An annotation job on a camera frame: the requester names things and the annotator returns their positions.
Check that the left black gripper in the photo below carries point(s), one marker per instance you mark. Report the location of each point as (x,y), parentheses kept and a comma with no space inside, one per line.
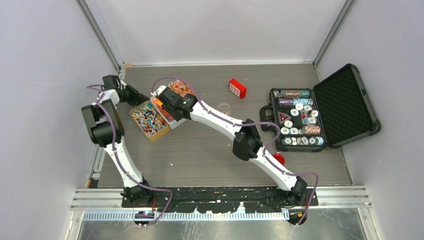
(138,98)

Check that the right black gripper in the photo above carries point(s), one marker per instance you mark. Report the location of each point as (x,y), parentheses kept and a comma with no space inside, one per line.
(177,118)

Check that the white tray of gummy candies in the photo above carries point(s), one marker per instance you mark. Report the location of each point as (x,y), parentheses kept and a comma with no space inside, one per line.
(167,117)

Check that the yellow plastic scoop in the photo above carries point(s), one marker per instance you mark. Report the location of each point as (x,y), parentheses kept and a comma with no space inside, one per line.
(157,102)

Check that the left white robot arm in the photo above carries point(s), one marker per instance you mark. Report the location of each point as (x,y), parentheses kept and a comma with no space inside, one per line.
(106,130)

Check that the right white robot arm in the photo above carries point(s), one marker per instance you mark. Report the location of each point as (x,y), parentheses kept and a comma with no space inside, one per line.
(246,141)

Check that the yellow tray of wrapped candies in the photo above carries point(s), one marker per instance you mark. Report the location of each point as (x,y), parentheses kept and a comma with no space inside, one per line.
(149,120)

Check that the pink tray of lollipops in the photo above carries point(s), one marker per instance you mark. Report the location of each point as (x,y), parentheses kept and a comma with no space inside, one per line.
(180,88)

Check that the clear plastic jar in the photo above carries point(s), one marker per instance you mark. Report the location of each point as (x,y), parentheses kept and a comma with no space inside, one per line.
(224,108)

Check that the red toy brick block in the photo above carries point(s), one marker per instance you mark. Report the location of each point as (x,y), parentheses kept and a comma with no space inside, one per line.
(237,88)

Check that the red jar lid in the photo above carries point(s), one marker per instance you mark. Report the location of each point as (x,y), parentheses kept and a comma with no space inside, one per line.
(279,158)

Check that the black poker chip case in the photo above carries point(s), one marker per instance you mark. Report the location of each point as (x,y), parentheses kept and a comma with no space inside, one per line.
(335,112)

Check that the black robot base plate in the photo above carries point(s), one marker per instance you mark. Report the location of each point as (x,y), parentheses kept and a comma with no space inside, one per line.
(218,200)

